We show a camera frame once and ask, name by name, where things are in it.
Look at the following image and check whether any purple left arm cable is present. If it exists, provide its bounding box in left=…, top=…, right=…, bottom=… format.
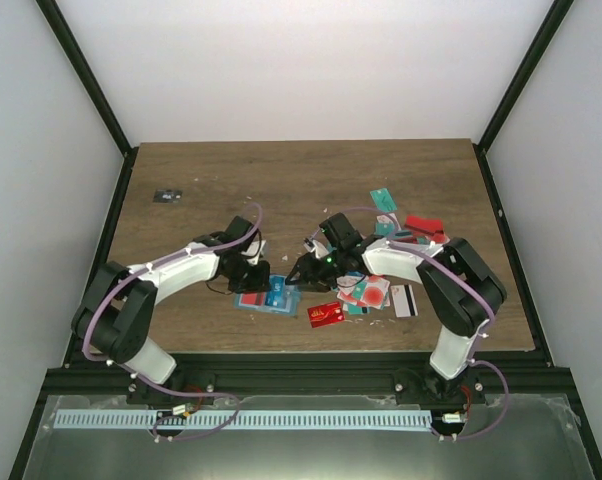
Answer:
left=80, top=202, right=265, bottom=401

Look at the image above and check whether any black frame post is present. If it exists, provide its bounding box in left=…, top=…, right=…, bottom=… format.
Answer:
left=34, top=0, right=134, bottom=156
left=473, top=0, right=576, bottom=154

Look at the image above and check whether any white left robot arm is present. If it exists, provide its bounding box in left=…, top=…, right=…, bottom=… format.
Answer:
left=72, top=216, right=270, bottom=404

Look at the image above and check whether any teal card far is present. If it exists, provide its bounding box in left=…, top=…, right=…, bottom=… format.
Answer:
left=370, top=188, right=397, bottom=212

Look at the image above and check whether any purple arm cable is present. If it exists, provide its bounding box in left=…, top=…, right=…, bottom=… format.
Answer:
left=80, top=202, right=265, bottom=401
left=305, top=205, right=511, bottom=441

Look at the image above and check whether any red card black stripe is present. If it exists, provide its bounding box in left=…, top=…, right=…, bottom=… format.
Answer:
left=239, top=292, right=267, bottom=307

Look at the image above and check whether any red VIP card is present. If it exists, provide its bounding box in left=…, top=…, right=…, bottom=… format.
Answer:
left=307, top=301, right=345, bottom=328

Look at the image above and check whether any black right frame post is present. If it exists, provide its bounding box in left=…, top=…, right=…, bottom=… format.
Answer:
left=473, top=0, right=576, bottom=154

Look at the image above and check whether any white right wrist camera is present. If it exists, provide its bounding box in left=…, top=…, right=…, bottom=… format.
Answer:
left=304, top=237, right=329, bottom=259

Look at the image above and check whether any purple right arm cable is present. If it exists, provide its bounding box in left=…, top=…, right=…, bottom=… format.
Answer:
left=305, top=205, right=511, bottom=441

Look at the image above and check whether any black VIP card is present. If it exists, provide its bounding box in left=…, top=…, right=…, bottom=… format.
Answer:
left=153, top=189, right=183, bottom=203

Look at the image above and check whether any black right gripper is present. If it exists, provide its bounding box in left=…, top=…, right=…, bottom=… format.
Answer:
left=285, top=249, right=348, bottom=294

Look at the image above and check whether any black left frame post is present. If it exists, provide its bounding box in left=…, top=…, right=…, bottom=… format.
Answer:
left=34, top=0, right=134, bottom=156

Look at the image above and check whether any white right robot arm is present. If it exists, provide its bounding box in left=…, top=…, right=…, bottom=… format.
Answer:
left=285, top=213, right=507, bottom=403

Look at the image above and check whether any blue card holder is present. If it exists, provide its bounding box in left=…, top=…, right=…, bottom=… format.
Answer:
left=234, top=274, right=301, bottom=316

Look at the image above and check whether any red card far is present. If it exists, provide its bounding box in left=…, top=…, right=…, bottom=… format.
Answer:
left=404, top=215, right=444, bottom=237

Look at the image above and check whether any white card black stripe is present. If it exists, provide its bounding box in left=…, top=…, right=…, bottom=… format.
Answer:
left=390, top=284, right=418, bottom=318

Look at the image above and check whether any white card red circle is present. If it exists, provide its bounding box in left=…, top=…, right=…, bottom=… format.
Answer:
left=351, top=276, right=390, bottom=309

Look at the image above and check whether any light blue slotted cable duct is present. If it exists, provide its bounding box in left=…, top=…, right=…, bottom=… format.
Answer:
left=53, top=409, right=432, bottom=432

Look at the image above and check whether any blue card front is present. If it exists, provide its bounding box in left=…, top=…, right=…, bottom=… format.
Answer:
left=265, top=275, right=287, bottom=309

